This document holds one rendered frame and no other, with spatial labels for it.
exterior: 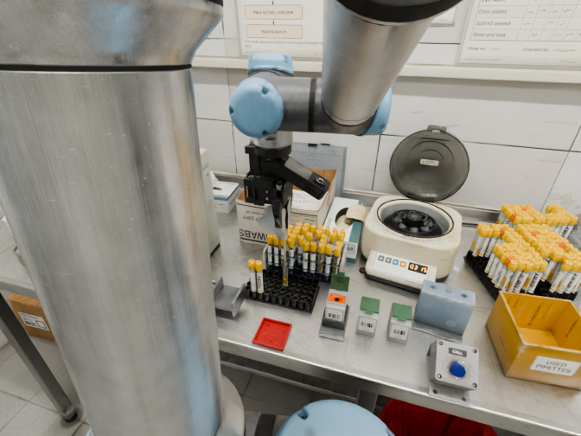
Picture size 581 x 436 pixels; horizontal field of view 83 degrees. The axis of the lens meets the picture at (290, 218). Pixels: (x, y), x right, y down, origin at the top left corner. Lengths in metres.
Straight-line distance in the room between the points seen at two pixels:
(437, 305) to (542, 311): 0.22
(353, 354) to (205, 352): 0.54
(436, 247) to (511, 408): 0.34
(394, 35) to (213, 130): 1.10
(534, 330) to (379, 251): 0.37
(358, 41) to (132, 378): 0.23
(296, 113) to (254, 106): 0.06
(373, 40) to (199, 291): 0.18
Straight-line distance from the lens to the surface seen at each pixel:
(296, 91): 0.47
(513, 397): 0.79
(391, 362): 0.74
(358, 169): 1.17
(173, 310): 0.18
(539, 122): 1.17
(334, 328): 0.75
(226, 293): 0.79
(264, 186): 0.63
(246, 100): 0.46
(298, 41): 1.11
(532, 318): 0.89
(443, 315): 0.79
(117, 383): 0.20
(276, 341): 0.74
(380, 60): 0.26
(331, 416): 0.32
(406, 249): 0.87
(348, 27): 0.23
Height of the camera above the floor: 1.46
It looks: 32 degrees down
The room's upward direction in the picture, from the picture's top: straight up
